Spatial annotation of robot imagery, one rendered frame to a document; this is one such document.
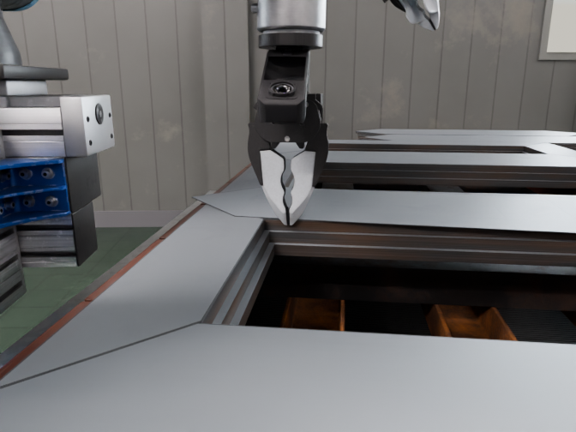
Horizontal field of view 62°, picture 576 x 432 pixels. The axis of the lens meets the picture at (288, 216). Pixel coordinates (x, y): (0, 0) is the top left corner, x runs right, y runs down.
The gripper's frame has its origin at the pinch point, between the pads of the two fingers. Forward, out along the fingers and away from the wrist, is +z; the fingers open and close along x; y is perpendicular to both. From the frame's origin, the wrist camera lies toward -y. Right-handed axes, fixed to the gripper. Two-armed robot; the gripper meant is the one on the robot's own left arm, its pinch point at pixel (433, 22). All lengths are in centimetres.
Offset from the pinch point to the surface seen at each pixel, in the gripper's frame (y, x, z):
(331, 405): 87, 13, 3
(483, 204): 42.0, 6.6, 19.2
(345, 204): 50, -6, 8
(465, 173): 11.4, -5.8, 27.3
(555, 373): 80, 20, 11
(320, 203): 51, -9, 6
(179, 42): -166, -196, -62
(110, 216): -97, -290, 2
